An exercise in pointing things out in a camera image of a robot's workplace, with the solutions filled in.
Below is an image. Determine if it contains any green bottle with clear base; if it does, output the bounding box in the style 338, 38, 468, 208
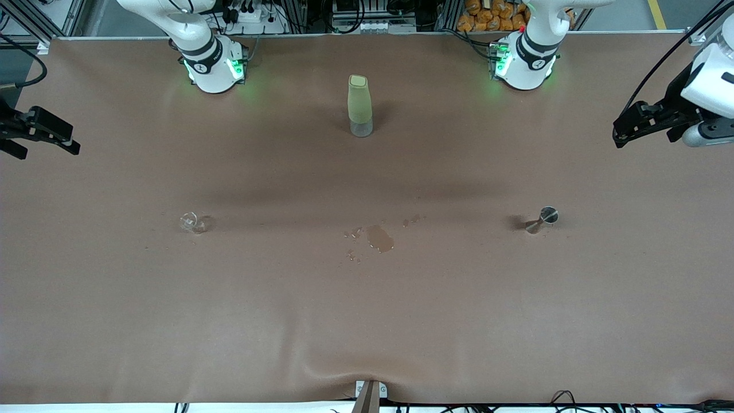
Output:
348, 75, 374, 138

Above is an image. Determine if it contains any orange snack bag pile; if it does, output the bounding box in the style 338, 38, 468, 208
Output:
457, 0, 577, 33

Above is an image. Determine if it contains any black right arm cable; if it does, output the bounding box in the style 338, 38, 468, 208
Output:
0, 34, 48, 89

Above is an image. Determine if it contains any metal table edge clamp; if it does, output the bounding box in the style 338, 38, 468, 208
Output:
354, 380, 388, 413

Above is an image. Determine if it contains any liquid spill puddle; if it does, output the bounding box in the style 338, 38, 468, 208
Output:
366, 224, 395, 254

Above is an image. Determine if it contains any steel double jigger measuring cup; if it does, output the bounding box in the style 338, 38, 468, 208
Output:
525, 206, 560, 235

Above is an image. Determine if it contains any white empty socket strip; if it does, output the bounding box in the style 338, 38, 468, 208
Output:
333, 20, 416, 34

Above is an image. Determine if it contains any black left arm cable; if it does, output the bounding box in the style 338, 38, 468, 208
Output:
625, 0, 734, 110

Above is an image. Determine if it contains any clear glass shaker cup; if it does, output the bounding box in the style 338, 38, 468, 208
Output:
179, 212, 208, 235

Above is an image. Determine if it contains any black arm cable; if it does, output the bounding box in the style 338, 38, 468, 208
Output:
0, 34, 48, 89
625, 0, 734, 110

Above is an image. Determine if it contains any white power strip with plugs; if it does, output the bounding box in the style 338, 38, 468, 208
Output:
221, 6, 287, 35

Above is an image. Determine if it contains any aluminium frame post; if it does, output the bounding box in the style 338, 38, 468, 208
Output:
0, 0, 87, 48
685, 0, 734, 46

